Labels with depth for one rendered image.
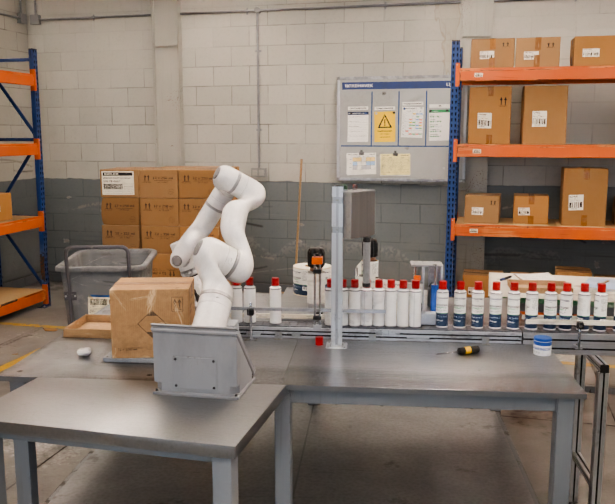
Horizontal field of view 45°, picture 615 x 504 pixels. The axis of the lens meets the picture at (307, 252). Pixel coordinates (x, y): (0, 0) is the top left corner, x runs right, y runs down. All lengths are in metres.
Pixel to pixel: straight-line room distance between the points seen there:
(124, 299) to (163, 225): 3.83
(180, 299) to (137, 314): 0.17
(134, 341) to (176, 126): 5.42
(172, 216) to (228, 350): 4.26
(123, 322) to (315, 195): 5.05
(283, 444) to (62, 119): 6.60
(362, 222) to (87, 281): 2.76
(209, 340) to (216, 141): 5.69
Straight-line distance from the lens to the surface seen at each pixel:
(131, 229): 6.81
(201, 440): 2.22
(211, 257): 2.69
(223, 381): 2.51
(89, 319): 3.62
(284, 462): 2.79
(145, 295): 2.89
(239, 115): 7.97
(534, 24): 7.60
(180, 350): 2.53
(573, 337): 3.30
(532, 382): 2.79
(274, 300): 3.22
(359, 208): 3.01
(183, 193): 6.61
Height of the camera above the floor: 1.70
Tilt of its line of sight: 9 degrees down
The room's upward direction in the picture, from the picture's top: straight up
